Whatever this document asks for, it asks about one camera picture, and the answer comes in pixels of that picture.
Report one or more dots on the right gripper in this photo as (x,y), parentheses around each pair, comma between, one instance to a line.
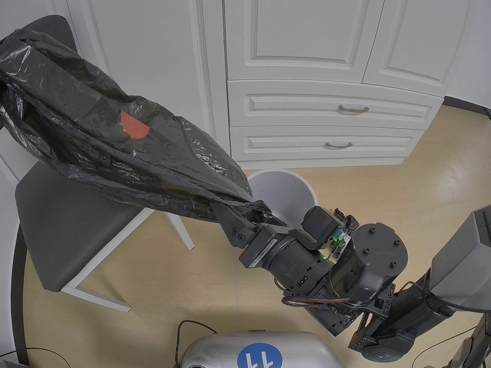
(280,261)

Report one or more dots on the black plastic bag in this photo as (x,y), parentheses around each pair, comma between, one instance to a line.
(96,128)

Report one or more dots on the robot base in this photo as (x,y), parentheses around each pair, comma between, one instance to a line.
(214,353)

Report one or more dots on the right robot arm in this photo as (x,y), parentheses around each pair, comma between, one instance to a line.
(378,251)

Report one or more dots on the white trash bin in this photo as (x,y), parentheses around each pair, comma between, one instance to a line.
(280,190)

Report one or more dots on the crumpled black plastic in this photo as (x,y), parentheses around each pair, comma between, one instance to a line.
(347,220)

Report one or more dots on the white chair dark grey seat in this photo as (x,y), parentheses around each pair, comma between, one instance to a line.
(76,236)

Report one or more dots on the white wardrobe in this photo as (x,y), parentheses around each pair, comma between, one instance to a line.
(307,21)

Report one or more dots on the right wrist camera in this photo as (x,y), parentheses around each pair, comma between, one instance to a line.
(320,222)

